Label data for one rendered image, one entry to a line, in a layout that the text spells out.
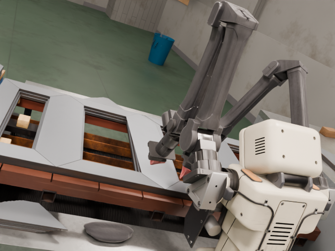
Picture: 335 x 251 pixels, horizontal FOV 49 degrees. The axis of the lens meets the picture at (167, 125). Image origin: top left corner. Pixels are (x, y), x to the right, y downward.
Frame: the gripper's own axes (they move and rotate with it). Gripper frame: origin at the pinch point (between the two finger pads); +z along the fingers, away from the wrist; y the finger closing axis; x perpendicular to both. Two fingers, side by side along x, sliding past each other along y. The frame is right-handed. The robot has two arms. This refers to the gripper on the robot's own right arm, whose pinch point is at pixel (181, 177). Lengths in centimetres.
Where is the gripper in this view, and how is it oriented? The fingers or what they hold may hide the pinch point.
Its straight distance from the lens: 167.5
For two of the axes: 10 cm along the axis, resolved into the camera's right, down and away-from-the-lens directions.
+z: -5.6, 7.7, 2.9
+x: 1.7, 4.6, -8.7
